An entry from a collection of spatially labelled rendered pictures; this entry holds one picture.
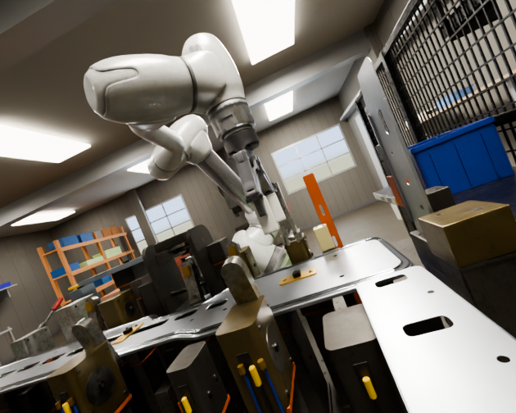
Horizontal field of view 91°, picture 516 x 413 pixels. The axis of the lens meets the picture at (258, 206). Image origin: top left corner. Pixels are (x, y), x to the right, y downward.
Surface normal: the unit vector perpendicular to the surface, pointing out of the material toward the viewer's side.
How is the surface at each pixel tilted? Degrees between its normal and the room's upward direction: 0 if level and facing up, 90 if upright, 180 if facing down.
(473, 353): 0
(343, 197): 90
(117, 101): 134
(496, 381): 0
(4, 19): 90
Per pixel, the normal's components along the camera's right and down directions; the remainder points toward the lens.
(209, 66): 0.44, -0.20
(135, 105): 0.47, 0.70
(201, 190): -0.13, 0.07
